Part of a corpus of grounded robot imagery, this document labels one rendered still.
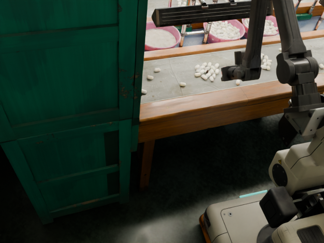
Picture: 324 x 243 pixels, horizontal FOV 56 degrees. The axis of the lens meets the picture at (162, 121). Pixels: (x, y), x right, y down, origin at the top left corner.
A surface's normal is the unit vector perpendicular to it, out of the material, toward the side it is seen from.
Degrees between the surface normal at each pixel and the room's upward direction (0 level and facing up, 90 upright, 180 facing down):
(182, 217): 0
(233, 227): 0
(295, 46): 32
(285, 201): 0
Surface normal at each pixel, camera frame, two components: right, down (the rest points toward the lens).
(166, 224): 0.11, -0.63
